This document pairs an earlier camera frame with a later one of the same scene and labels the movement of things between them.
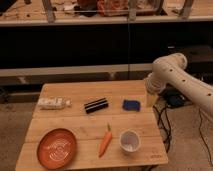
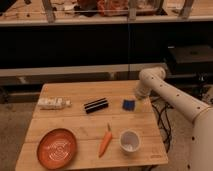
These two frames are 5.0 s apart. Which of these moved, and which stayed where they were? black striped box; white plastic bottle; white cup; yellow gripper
Moved: yellow gripper
Stayed: white cup; white plastic bottle; black striped box
